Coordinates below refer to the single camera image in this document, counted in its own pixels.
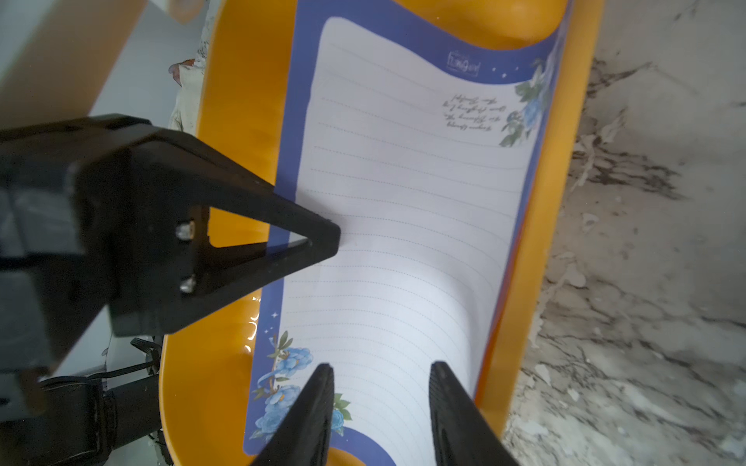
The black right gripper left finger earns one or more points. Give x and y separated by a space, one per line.
303 437

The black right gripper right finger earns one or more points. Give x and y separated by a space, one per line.
461 436

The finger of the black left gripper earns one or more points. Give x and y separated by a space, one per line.
201 232

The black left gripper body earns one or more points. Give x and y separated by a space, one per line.
62 195

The yellow plastic storage box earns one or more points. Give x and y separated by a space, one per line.
205 370

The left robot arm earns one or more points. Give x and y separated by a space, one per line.
46 420

